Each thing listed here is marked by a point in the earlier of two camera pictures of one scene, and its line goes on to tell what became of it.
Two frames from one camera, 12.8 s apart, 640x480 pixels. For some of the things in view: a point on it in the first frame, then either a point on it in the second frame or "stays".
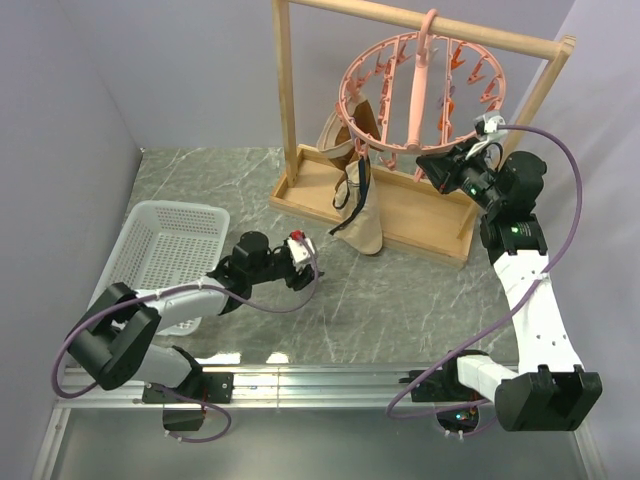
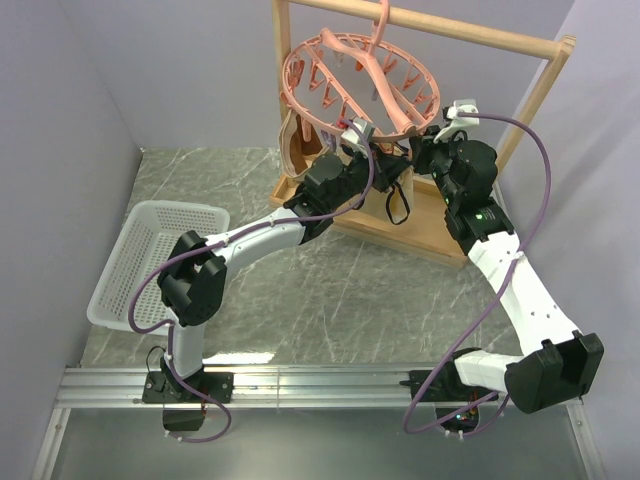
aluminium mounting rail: x=260 y=390 stays
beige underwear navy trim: x=357 y=210 → x=400 y=200
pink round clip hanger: x=499 y=74 → x=355 y=82
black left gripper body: x=293 y=278 → x=380 y=179
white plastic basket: x=164 y=244 stays
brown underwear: x=347 y=133 → x=296 y=152
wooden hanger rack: x=418 y=217 stays
